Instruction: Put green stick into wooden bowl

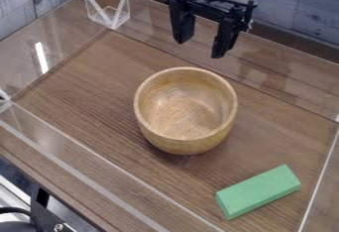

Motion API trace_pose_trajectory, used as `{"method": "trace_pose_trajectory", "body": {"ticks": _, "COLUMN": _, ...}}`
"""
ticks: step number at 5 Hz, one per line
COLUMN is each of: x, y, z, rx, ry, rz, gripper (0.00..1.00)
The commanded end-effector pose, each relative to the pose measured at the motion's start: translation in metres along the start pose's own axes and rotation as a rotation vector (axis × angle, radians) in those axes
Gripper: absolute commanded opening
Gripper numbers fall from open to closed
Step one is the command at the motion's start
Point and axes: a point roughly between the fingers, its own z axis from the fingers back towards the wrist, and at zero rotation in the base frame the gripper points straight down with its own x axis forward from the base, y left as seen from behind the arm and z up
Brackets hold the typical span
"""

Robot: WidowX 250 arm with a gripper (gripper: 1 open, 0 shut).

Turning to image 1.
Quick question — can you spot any black cable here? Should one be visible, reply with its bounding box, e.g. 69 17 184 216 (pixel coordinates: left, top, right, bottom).
0 205 34 232

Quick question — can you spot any green foam block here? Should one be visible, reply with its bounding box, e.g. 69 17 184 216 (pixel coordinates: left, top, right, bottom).
216 165 300 220

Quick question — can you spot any wooden bowl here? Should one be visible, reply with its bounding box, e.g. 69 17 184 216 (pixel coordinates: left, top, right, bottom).
133 66 239 156

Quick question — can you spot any black table frame bracket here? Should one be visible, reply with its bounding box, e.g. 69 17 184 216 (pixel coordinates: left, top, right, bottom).
28 185 89 232

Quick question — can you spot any clear acrylic corner bracket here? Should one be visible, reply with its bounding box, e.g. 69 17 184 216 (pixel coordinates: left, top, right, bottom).
84 0 129 30

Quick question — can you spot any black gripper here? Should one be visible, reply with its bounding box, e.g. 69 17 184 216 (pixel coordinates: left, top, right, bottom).
169 0 257 58

